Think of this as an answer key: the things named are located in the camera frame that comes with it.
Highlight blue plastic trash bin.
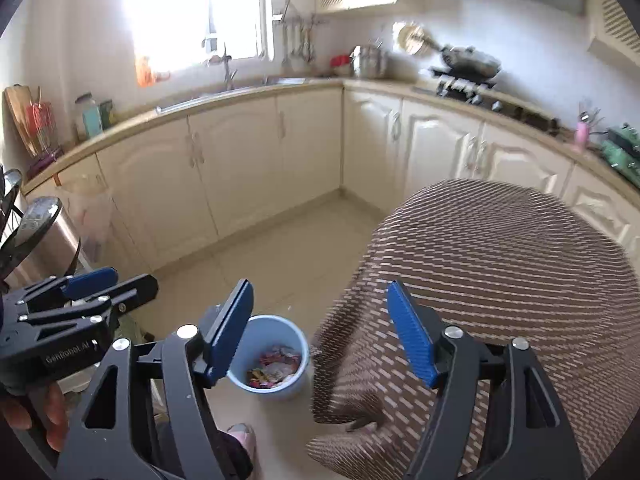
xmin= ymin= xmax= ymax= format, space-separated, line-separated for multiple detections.
xmin=227 ymin=315 xmax=311 ymax=401

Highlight cream round hanging plate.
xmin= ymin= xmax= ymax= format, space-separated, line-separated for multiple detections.
xmin=392 ymin=21 xmax=436 ymax=56

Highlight chrome kitchen faucet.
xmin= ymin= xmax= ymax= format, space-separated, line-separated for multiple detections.
xmin=202 ymin=35 xmax=238 ymax=92

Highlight brown dotted garment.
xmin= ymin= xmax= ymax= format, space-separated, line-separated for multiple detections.
xmin=306 ymin=178 xmax=640 ymax=478

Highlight wall utensil rack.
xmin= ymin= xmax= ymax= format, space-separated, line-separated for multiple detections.
xmin=272 ymin=0 xmax=331 ymax=73

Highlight wooden cutting board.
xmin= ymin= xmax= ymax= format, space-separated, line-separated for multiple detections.
xmin=2 ymin=85 xmax=43 ymax=158

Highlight dark trouser leg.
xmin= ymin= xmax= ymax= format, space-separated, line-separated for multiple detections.
xmin=155 ymin=410 xmax=253 ymax=480

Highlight sliding kitchen window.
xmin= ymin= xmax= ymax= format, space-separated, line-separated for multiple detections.
xmin=117 ymin=0 xmax=276 ymax=73

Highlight orange bottle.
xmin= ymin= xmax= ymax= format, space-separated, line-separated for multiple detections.
xmin=135 ymin=55 xmax=154 ymax=88

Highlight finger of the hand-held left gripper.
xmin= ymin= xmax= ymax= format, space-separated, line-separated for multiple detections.
xmin=61 ymin=266 xmax=119 ymax=302
xmin=96 ymin=273 xmax=160 ymax=318

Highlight pink slipper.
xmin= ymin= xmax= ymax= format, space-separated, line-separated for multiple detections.
xmin=226 ymin=422 xmax=258 ymax=466

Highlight red wire utensil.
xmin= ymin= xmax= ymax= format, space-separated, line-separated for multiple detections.
xmin=27 ymin=100 xmax=57 ymax=153

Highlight cream base cabinets with counter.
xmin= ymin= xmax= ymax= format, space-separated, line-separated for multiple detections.
xmin=22 ymin=80 xmax=640 ymax=281

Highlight clear glass jar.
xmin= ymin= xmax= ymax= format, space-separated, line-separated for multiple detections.
xmin=75 ymin=92 xmax=101 ymax=141

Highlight stainless steel pedal bin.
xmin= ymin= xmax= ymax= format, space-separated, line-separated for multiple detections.
xmin=0 ymin=196 xmax=83 ymax=291

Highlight person's left hand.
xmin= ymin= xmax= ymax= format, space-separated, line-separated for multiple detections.
xmin=0 ymin=382 xmax=69 ymax=454

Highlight stainless steel stock pot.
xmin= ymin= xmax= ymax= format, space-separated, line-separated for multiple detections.
xmin=350 ymin=44 xmax=390 ymax=80

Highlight teal box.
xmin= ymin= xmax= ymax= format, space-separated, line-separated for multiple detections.
xmin=82 ymin=105 xmax=104 ymax=138

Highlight stainless steel sink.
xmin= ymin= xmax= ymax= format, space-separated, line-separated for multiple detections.
xmin=156 ymin=77 xmax=307 ymax=113

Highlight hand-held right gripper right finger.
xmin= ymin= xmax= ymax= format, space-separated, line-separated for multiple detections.
xmin=386 ymin=280 xmax=586 ymax=480

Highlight clear hanging plastic bag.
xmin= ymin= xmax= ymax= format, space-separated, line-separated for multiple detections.
xmin=60 ymin=175 xmax=118 ymax=261

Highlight black gas stove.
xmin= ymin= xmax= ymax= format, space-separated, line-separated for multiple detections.
xmin=415 ymin=72 xmax=561 ymax=133

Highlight pink utensil holder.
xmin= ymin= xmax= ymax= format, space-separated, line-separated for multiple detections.
xmin=574 ymin=102 xmax=603 ymax=153

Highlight black-handled steel wok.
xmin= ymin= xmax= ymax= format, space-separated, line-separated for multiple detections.
xmin=435 ymin=45 xmax=502 ymax=77

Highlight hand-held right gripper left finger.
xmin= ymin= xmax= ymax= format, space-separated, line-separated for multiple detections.
xmin=52 ymin=278 xmax=255 ymax=480

